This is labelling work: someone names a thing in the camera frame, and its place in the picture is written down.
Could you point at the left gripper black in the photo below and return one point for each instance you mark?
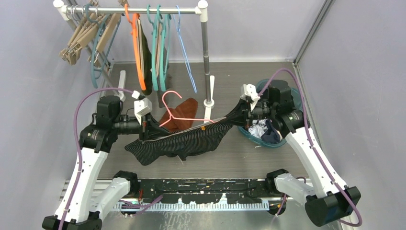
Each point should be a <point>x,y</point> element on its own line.
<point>150,128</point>

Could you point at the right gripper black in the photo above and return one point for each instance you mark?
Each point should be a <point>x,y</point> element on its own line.
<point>242,114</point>

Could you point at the navy underwear cream waistband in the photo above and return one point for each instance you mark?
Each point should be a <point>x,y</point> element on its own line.
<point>272,135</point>

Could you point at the olive green underwear cream waistband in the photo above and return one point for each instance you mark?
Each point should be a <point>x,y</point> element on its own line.
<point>145,59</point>

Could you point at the orange hanger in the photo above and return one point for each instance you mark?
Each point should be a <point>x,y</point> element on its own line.
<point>132,19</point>

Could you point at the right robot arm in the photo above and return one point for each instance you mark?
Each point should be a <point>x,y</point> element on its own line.
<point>327,198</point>

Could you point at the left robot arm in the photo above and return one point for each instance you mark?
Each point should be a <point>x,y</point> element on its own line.
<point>78,210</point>

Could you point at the teal hanger left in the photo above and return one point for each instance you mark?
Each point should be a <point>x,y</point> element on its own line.
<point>107,26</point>

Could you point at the teal hanger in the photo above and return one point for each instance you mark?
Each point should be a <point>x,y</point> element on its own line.
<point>164,22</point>
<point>107,26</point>
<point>154,24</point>

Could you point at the teal hanger middle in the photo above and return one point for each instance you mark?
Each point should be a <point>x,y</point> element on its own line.
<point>154,24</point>

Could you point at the teal hanger right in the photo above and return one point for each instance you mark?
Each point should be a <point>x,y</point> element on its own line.
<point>164,22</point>

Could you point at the white black printed garment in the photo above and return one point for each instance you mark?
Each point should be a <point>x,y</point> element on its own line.
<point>258,128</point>

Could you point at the teal laundry basket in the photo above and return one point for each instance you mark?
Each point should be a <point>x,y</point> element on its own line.
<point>297,103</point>

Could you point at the brown towel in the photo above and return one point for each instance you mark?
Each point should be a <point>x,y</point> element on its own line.
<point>186,109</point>

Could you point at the white garment rack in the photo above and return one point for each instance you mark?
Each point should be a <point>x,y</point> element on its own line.
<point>200,10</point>

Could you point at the beige wooden hangers bunch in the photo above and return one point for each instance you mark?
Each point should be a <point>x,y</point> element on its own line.
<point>83,35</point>

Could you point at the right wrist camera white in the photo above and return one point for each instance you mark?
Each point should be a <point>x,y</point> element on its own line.
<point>248,93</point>

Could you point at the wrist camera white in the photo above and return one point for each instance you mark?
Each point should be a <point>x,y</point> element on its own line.
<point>142,105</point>
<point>248,93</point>

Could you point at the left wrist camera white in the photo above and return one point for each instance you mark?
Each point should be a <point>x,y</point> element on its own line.
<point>142,105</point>

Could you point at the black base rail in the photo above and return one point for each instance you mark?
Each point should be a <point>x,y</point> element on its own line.
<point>204,191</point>

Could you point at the light blue wire hanger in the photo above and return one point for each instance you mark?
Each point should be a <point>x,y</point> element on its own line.
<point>184,52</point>

